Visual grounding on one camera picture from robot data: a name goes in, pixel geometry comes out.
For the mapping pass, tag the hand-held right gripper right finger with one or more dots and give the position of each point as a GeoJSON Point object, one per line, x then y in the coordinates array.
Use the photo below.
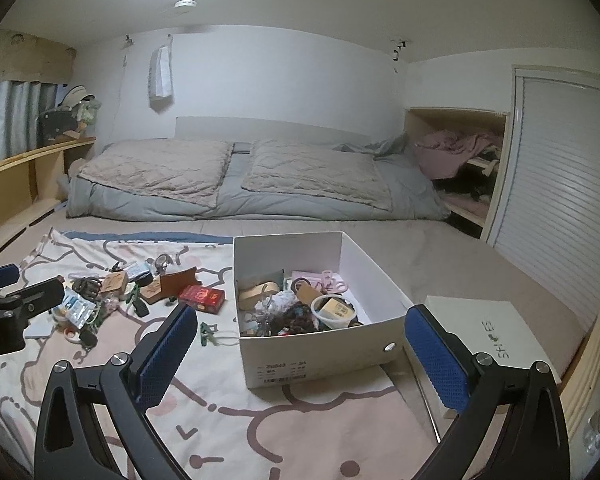
{"type": "Point", "coordinates": [435, 355]}

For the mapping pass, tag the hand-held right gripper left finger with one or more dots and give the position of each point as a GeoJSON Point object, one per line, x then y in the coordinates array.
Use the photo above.
{"type": "Point", "coordinates": [167, 355]}

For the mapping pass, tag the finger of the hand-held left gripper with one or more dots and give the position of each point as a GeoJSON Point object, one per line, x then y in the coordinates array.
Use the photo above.
{"type": "Point", "coordinates": [0, 277]}
{"type": "Point", "coordinates": [42, 295]}

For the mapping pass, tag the yellow white small box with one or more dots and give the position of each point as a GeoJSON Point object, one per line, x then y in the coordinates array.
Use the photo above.
{"type": "Point", "coordinates": [337, 308]}

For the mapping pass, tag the white shoe box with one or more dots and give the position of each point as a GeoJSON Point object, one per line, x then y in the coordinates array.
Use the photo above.
{"type": "Point", "coordinates": [320, 355]}

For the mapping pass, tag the white flat card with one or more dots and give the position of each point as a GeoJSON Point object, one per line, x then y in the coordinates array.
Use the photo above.
{"type": "Point", "coordinates": [40, 331]}

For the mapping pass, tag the small blue white sachet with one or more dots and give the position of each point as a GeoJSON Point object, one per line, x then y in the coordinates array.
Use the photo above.
{"type": "Point", "coordinates": [79, 307]}

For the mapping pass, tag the dark brown scrunchie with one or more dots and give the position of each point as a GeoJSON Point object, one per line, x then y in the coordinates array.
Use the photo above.
{"type": "Point", "coordinates": [86, 285]}

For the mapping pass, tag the metal back scratcher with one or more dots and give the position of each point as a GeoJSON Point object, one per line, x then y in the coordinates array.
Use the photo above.
{"type": "Point", "coordinates": [425, 400]}

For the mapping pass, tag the green plastic clip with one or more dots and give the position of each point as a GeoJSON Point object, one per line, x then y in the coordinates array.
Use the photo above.
{"type": "Point", "coordinates": [139, 302]}
{"type": "Point", "coordinates": [208, 332]}

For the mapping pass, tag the orange tape roll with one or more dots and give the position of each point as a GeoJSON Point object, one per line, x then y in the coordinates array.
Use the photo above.
{"type": "Point", "coordinates": [71, 335]}

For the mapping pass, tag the black square cup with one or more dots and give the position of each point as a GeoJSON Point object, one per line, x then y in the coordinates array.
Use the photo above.
{"type": "Point", "coordinates": [89, 337]}

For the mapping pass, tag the stamped wooden box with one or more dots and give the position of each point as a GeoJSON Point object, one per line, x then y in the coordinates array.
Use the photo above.
{"type": "Point", "coordinates": [152, 292]}
{"type": "Point", "coordinates": [115, 284]}

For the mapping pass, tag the white shoe box lid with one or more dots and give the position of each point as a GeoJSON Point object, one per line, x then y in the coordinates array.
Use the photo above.
{"type": "Point", "coordinates": [495, 330]}

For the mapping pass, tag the dark red box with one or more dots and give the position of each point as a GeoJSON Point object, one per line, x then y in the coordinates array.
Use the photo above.
{"type": "Point", "coordinates": [202, 297]}

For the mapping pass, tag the brown leather case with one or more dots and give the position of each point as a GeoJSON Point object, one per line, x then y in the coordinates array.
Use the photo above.
{"type": "Point", "coordinates": [179, 281]}

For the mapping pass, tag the light blue packet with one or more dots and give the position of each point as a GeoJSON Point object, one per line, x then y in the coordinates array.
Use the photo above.
{"type": "Point", "coordinates": [141, 271]}

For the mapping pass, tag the beige bed mattress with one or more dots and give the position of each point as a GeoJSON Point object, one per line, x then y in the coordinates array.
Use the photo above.
{"type": "Point", "coordinates": [455, 260]}

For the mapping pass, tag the wooden side shelf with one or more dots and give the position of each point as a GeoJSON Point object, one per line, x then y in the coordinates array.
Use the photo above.
{"type": "Point", "coordinates": [20, 180]}

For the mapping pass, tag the oval wooden box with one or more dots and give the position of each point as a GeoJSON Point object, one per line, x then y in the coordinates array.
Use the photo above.
{"type": "Point", "coordinates": [257, 297]}

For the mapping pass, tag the pink scissors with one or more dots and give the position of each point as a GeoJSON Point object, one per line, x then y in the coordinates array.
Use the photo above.
{"type": "Point", "coordinates": [332, 280]}

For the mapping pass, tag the pink white printed blanket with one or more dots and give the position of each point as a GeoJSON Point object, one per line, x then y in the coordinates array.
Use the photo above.
{"type": "Point", "coordinates": [280, 435]}

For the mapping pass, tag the brown tape roll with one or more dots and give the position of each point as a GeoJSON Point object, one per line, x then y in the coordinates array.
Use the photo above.
{"type": "Point", "coordinates": [302, 286]}

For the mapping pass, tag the grey curtain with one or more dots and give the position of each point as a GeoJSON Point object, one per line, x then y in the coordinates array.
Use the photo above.
{"type": "Point", "coordinates": [10, 120]}

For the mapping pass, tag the black bag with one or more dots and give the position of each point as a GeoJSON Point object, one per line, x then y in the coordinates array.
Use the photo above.
{"type": "Point", "coordinates": [57, 127]}

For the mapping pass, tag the beige fuzzy pillow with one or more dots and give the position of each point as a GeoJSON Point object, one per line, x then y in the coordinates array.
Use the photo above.
{"type": "Point", "coordinates": [155, 170]}
{"type": "Point", "coordinates": [315, 175]}

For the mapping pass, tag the dark clothes pile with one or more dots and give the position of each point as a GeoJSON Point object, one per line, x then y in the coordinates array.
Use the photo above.
{"type": "Point", "coordinates": [467, 190]}

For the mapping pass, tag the green plush toy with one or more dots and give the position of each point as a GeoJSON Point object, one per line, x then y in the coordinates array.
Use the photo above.
{"type": "Point", "coordinates": [90, 116]}

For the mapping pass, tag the white hat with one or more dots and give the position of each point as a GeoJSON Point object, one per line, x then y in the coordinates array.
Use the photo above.
{"type": "Point", "coordinates": [79, 96]}

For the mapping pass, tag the grey duvet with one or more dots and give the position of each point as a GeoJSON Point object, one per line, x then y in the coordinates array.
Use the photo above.
{"type": "Point", "coordinates": [305, 205]}

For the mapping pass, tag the pink clothes pile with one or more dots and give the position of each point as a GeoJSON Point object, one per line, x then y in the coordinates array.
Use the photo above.
{"type": "Point", "coordinates": [455, 152]}

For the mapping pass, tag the white slatted closet door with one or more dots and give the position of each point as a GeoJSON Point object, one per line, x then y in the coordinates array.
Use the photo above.
{"type": "Point", "coordinates": [555, 185]}

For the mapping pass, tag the wooden curtain valance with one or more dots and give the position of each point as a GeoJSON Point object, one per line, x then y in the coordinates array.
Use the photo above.
{"type": "Point", "coordinates": [25, 57]}

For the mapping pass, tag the wooden closet niche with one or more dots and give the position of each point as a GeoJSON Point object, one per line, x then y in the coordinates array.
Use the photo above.
{"type": "Point", "coordinates": [455, 120]}

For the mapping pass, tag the white smoke detector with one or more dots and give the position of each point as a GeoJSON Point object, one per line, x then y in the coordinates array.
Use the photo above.
{"type": "Point", "coordinates": [186, 5]}

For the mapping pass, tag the wooden bed frame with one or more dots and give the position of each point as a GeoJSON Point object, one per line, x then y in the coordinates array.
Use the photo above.
{"type": "Point", "coordinates": [595, 360]}

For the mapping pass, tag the white hanging wall pouch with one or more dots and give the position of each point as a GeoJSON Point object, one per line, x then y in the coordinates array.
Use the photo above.
{"type": "Point", "coordinates": [161, 77]}

